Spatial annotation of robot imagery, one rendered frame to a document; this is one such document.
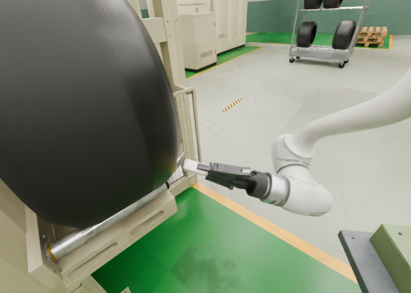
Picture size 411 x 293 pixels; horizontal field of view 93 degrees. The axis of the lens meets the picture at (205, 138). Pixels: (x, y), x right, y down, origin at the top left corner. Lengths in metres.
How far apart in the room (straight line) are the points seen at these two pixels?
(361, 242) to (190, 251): 1.01
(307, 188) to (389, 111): 0.27
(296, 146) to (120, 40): 0.55
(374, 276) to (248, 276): 0.76
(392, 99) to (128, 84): 0.46
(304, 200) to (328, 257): 1.09
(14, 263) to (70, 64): 0.57
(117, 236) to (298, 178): 0.55
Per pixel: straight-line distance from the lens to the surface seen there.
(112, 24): 0.39
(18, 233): 0.71
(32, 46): 0.36
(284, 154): 0.68
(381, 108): 0.49
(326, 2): 5.69
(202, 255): 1.54
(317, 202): 0.64
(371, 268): 0.95
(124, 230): 0.68
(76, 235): 0.67
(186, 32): 5.15
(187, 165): 0.53
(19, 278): 0.82
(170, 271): 1.53
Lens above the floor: 1.40
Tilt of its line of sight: 35 degrees down
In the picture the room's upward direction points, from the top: 4 degrees counter-clockwise
